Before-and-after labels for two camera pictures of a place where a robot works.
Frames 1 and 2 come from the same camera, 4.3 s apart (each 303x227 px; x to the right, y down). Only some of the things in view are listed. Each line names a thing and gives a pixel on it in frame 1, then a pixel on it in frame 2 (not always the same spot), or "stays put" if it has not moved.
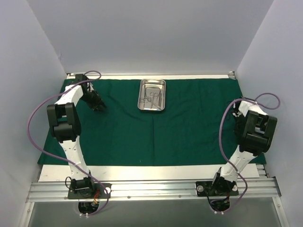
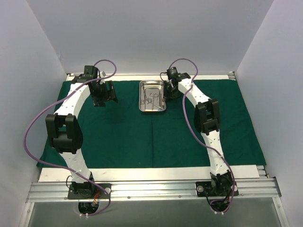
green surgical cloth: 198,127 stays put
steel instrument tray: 152,94 stays put
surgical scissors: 145,100 stays put
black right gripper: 238,127 → 170,90
